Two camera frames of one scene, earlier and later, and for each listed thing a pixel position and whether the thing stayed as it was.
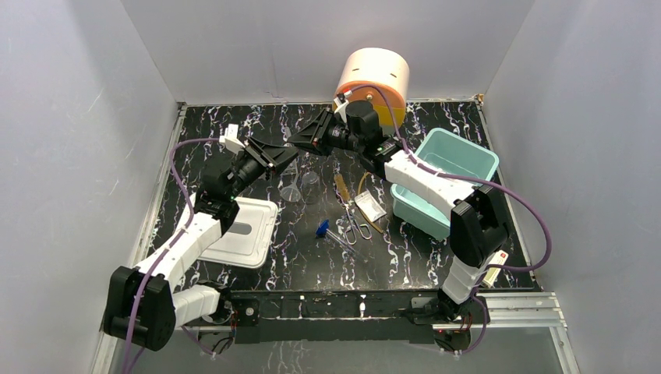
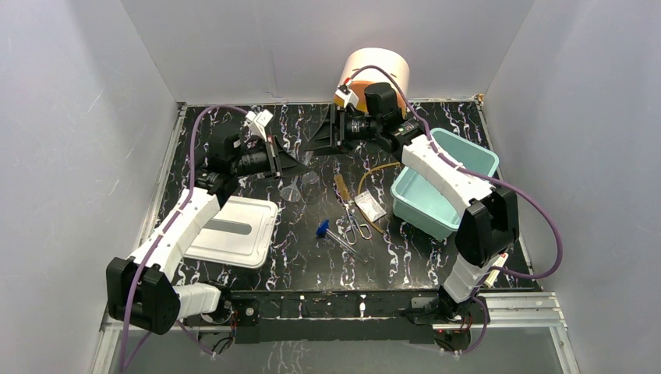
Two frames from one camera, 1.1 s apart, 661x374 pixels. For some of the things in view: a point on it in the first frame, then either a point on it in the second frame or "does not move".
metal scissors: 351,234 does not move
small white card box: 499,258 does not move
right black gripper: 320,132 -> 336,131
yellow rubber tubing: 372,223 does not move
